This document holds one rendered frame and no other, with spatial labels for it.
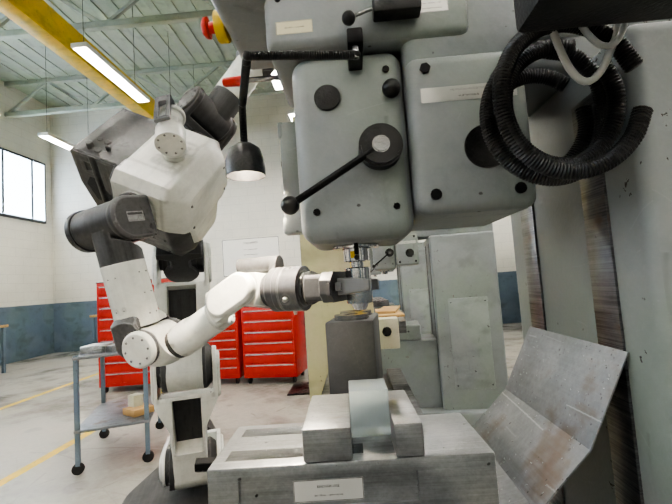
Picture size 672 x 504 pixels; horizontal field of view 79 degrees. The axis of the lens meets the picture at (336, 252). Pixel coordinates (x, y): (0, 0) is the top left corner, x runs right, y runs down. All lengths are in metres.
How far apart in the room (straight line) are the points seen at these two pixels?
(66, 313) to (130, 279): 11.14
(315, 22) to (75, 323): 11.47
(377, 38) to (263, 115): 10.11
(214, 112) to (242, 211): 9.08
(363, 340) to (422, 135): 0.53
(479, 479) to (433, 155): 0.45
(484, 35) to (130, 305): 0.84
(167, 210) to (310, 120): 0.47
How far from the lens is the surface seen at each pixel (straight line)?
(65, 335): 12.14
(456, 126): 0.70
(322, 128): 0.70
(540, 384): 0.87
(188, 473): 1.53
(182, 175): 1.05
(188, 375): 1.34
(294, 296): 0.76
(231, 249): 10.24
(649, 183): 0.66
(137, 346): 0.94
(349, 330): 1.01
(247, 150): 0.75
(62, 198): 12.39
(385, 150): 0.66
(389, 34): 0.75
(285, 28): 0.76
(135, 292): 0.96
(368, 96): 0.72
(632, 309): 0.69
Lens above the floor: 1.25
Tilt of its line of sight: 4 degrees up
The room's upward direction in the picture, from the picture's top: 4 degrees counter-clockwise
